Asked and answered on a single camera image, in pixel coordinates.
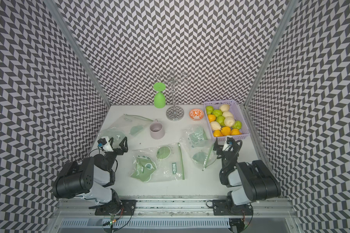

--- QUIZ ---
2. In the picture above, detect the yellow pear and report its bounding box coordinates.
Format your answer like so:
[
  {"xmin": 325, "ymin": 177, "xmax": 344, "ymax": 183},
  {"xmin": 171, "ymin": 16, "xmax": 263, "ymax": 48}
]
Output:
[
  {"xmin": 208, "ymin": 114, "xmax": 217, "ymax": 122},
  {"xmin": 230, "ymin": 129, "xmax": 241, "ymax": 136},
  {"xmin": 221, "ymin": 126, "xmax": 231, "ymax": 136},
  {"xmin": 213, "ymin": 130, "xmax": 223, "ymax": 137}
]

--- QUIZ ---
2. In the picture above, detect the zip bag with orange fruit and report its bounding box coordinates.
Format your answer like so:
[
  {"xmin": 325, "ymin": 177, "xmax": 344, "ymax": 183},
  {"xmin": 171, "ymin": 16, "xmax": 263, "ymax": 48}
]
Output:
[{"xmin": 180, "ymin": 125, "xmax": 217, "ymax": 171}]

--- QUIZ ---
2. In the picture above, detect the zip bag with green pears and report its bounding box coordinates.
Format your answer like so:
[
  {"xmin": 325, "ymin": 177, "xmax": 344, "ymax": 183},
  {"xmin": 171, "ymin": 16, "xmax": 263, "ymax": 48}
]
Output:
[{"xmin": 97, "ymin": 114, "xmax": 153, "ymax": 145}]

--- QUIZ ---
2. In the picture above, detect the green pear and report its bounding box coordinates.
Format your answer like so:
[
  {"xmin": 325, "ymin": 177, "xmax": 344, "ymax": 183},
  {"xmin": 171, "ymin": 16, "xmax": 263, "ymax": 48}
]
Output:
[
  {"xmin": 212, "ymin": 109, "xmax": 223, "ymax": 117},
  {"xmin": 215, "ymin": 116, "xmax": 225, "ymax": 127},
  {"xmin": 205, "ymin": 106, "xmax": 214, "ymax": 115},
  {"xmin": 232, "ymin": 120, "xmax": 243, "ymax": 130}
]

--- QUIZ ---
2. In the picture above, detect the zip bag with beige fruit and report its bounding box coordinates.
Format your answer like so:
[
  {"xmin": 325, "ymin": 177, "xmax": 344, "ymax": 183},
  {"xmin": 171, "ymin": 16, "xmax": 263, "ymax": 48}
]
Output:
[{"xmin": 130, "ymin": 143, "xmax": 185, "ymax": 183}]

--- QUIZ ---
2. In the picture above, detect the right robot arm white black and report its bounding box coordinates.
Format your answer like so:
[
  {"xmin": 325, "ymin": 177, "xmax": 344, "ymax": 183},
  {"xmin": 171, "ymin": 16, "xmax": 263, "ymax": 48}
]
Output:
[{"xmin": 213, "ymin": 137, "xmax": 281, "ymax": 214}]

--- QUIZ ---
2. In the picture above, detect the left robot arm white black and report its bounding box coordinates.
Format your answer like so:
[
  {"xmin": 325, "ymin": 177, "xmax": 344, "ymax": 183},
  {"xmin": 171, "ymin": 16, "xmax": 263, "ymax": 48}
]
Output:
[{"xmin": 52, "ymin": 137, "xmax": 128, "ymax": 216}]

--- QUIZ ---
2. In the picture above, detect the purple plastic basket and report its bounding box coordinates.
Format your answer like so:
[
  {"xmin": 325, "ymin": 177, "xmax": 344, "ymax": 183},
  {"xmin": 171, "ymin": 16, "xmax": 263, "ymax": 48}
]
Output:
[{"xmin": 203, "ymin": 100, "xmax": 250, "ymax": 140}]

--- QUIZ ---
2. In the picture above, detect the orange patterned small bowl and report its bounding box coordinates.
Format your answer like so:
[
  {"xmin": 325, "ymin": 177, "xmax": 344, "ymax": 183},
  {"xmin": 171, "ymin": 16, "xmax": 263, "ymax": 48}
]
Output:
[{"xmin": 189, "ymin": 108, "xmax": 205, "ymax": 121}]

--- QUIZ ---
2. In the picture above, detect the lilac mug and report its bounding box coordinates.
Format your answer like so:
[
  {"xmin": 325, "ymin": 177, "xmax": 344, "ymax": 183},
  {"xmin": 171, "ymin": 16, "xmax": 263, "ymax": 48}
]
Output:
[{"xmin": 149, "ymin": 119, "xmax": 165, "ymax": 140}]

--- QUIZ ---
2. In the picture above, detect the chrome mug tree stand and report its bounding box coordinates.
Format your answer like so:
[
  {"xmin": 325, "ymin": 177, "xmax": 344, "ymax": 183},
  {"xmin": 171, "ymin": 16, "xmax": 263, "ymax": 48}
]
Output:
[{"xmin": 155, "ymin": 70, "xmax": 188, "ymax": 121}]

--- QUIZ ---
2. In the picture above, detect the green plastic goblet upside down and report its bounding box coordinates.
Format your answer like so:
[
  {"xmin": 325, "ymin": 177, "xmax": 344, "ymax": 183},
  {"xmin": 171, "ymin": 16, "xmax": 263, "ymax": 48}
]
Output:
[{"xmin": 154, "ymin": 82, "xmax": 166, "ymax": 108}]

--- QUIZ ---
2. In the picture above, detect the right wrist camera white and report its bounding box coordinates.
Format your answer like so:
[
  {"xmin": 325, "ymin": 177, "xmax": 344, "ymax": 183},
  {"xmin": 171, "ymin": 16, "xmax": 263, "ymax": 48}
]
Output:
[{"xmin": 222, "ymin": 136, "xmax": 236, "ymax": 151}]

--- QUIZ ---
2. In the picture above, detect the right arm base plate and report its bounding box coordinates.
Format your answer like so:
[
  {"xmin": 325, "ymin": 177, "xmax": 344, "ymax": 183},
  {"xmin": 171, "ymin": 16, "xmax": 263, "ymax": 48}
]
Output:
[{"xmin": 212, "ymin": 199, "xmax": 253, "ymax": 216}]

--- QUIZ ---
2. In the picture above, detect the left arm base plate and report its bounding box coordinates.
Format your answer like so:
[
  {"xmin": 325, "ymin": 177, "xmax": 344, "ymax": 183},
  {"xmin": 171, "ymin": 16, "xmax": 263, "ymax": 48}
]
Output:
[{"xmin": 89, "ymin": 199, "xmax": 137, "ymax": 216}]

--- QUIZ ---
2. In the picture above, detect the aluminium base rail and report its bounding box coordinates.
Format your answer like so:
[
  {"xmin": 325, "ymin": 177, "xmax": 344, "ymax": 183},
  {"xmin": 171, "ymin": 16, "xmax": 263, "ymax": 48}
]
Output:
[{"xmin": 45, "ymin": 196, "xmax": 302, "ymax": 233}]

